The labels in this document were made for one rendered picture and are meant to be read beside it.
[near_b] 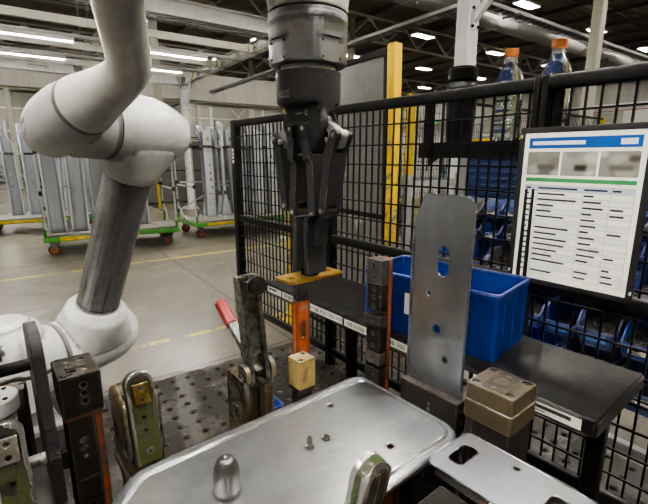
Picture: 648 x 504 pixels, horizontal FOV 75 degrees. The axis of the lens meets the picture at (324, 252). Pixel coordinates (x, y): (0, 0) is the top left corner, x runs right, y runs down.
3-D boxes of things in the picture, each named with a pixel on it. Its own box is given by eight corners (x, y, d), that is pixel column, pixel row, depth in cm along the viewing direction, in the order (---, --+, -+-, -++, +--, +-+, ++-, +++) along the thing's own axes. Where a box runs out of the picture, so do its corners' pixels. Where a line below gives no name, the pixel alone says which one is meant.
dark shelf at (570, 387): (595, 441, 60) (598, 423, 60) (264, 291, 128) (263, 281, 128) (642, 389, 74) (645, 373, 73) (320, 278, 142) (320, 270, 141)
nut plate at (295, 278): (291, 285, 50) (291, 276, 50) (273, 278, 53) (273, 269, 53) (343, 273, 55) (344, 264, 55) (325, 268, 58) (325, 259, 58)
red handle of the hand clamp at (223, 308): (249, 373, 66) (209, 299, 74) (245, 381, 67) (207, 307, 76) (272, 365, 69) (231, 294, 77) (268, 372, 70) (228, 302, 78)
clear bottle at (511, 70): (510, 142, 93) (519, 44, 89) (483, 143, 98) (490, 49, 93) (524, 142, 97) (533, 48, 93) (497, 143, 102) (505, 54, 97)
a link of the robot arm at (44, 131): (38, 60, 67) (118, 76, 78) (-7, 100, 77) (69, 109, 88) (60, 142, 68) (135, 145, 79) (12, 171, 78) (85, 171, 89)
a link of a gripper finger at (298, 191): (292, 124, 49) (285, 123, 50) (289, 218, 52) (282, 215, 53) (319, 125, 52) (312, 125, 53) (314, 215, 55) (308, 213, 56)
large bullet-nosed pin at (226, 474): (222, 516, 50) (219, 468, 48) (210, 500, 52) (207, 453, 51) (245, 503, 52) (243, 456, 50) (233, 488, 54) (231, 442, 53)
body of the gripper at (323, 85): (261, 72, 50) (263, 153, 52) (304, 60, 43) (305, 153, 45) (311, 80, 54) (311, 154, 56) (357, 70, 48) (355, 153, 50)
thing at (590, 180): (630, 305, 74) (661, 120, 67) (506, 277, 91) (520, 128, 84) (634, 303, 75) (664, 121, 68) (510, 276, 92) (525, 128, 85)
